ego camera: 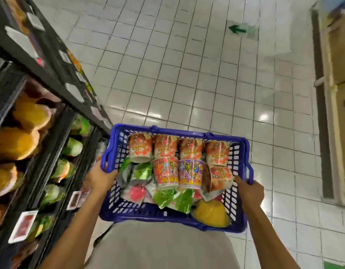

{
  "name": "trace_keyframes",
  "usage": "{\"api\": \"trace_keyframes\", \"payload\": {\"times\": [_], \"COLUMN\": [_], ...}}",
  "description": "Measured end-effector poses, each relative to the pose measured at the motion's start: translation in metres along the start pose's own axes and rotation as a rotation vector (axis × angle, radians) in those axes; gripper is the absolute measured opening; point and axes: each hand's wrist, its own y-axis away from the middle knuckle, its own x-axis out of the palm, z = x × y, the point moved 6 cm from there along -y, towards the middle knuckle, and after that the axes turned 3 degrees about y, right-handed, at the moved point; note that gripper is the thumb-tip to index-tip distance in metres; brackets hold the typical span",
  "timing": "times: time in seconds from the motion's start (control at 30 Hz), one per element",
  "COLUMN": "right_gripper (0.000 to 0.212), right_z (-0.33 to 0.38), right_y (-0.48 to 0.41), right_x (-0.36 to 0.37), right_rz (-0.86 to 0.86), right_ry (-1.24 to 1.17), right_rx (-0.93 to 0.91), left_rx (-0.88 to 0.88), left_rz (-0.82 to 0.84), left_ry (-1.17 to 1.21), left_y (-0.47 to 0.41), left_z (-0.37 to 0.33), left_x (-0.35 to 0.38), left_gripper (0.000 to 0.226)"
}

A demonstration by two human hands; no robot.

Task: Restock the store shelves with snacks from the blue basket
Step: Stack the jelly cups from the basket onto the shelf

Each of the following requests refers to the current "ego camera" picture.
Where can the person's right hand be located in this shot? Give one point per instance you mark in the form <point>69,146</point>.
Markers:
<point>250,196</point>

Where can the person's left hand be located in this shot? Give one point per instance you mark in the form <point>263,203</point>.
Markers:
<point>99,182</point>

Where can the red jelly bag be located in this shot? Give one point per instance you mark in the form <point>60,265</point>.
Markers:
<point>137,193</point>

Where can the orange yellow jelly bowl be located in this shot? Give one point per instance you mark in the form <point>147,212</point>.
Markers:
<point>211,214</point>

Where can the blue plastic shopping basket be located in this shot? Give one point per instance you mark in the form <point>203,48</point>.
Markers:
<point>150,215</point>

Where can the purple cartoon jelly cup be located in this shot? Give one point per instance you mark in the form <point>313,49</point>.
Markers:
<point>190,173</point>

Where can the red cartoon jelly cup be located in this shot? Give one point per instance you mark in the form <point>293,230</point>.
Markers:
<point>165,173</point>

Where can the black metal store shelf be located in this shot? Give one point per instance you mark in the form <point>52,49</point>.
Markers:
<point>10,81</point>

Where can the person's left forearm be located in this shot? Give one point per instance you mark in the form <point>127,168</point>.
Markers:
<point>71,238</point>

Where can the person's right forearm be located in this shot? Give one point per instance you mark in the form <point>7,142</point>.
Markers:
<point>270,243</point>

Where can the red price tag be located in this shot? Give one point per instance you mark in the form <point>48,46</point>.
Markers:
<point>22,226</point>
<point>77,200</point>

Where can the row of green yellow bags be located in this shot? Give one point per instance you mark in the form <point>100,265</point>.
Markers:
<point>74,147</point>

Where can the white price tag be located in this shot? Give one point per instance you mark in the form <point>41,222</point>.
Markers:
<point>65,56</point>
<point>35,21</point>
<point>74,92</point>
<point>96,113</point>
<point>21,41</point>

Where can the row of orange packets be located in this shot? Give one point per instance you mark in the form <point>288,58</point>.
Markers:
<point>18,142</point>

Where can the grey shirt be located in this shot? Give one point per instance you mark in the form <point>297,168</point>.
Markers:
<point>161,249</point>

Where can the green arrow floor sticker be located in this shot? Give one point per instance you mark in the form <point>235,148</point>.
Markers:
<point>236,29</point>

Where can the cream metal rack frame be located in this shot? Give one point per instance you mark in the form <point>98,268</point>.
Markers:
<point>333,151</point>

